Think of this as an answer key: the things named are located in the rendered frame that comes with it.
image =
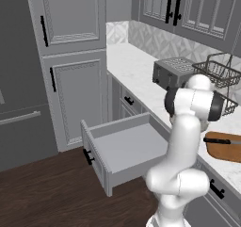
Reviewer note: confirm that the brown wooden cutting board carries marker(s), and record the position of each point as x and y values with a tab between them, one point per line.
224	150

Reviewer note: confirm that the grey open drawer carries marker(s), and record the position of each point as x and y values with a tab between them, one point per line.
128	149

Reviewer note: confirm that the grey glass wall cupboard door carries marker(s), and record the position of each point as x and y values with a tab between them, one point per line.
155	4
210	11

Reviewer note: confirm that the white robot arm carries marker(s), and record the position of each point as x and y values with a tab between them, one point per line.
183	142

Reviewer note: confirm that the grey small drawer front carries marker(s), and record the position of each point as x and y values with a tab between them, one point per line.
135	97

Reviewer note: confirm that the dark grey fridge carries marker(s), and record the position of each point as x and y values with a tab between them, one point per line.
19	64

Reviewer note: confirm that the grey tall cupboard door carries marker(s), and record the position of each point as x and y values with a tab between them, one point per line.
75	14
80	102

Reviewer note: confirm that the grey base cupboard door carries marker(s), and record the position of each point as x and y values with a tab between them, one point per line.
204	213
127	112

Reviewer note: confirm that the grey toaster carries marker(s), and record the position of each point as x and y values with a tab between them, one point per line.
174	70

